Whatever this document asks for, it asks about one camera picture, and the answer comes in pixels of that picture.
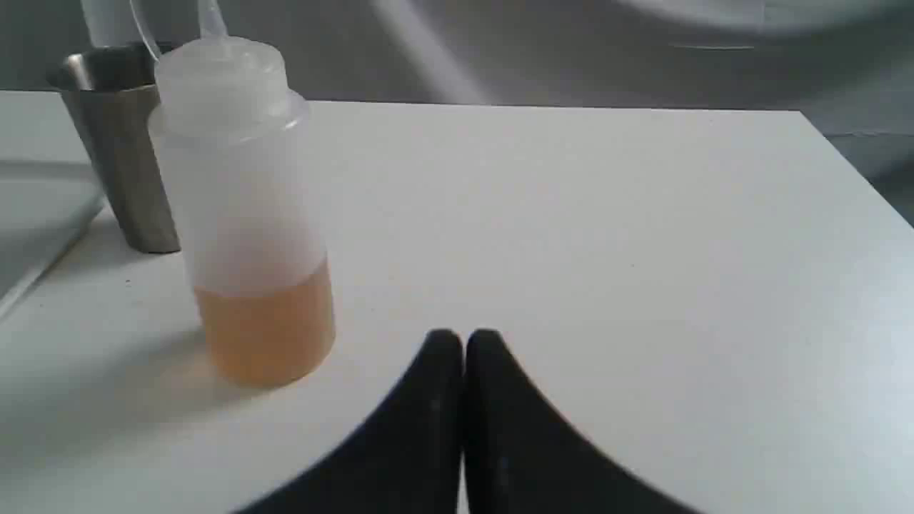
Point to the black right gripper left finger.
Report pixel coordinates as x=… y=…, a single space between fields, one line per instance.
x=404 y=458

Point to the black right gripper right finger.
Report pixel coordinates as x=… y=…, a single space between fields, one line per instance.
x=522 y=456

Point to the clear squeeze bottle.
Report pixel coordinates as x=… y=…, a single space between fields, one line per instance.
x=230 y=139

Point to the stainless steel cup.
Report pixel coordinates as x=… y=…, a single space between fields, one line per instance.
x=110 y=93

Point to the white plastic tray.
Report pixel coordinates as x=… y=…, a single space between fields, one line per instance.
x=45 y=208

